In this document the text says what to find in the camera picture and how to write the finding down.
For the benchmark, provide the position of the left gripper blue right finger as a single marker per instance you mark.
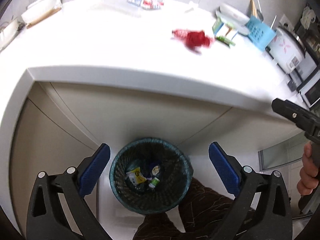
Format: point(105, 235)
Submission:
point(227, 167)

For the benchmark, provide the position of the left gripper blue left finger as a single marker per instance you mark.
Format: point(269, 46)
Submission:
point(91, 168)

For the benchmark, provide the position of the yellow white snack wrapper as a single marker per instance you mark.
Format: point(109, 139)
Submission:
point(136, 177)

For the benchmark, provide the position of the white plastic pill bottle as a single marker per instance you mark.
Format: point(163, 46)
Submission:
point(154, 182)

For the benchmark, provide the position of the green white medicine box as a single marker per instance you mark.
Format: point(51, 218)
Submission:
point(224, 33)

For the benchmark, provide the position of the red mesh net bag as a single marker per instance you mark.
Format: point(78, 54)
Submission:
point(193, 40)

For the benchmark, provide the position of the blue bread snack wrapper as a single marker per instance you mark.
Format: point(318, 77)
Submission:
point(155, 171)

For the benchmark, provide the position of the dark mesh trash bin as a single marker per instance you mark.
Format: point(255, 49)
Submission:
point(175, 176)

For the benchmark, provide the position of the person's right hand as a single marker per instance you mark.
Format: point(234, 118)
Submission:
point(308, 173)

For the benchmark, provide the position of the white microwave oven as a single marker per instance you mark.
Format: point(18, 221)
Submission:
point(309, 89)

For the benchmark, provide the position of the brown patterned trousers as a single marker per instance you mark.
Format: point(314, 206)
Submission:
point(201, 211)

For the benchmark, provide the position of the white floral rice cooker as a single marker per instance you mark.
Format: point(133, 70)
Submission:
point(287, 50)

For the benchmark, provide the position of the blue plastic utensil holder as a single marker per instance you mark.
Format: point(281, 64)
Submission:
point(260, 34)

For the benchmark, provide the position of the wooden chopsticks in holder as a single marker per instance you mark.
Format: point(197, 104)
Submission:
point(253, 9)

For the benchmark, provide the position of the blue patterned bowl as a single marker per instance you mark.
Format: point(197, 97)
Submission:
point(234, 14)

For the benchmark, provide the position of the white bowl with chopsticks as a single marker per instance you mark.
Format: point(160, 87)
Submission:
point(9, 33)

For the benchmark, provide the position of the round wooden coaster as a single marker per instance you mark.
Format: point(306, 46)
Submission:
point(43, 17)

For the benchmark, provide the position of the stacked white bowls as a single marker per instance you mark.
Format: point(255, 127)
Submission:
point(38, 9)

